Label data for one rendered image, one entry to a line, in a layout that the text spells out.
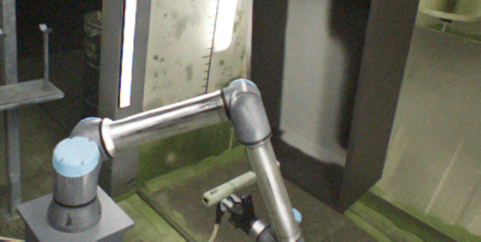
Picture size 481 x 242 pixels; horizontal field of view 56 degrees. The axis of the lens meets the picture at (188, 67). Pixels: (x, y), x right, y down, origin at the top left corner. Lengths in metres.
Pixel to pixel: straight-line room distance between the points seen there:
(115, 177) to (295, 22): 1.32
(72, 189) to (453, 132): 2.25
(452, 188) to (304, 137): 0.87
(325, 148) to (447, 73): 0.98
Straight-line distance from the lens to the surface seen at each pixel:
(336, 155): 2.58
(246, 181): 2.13
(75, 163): 1.52
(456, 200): 2.99
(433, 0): 2.90
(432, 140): 3.07
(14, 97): 2.20
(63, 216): 1.64
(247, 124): 1.48
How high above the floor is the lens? 1.73
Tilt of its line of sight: 21 degrees down
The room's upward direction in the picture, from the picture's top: 7 degrees clockwise
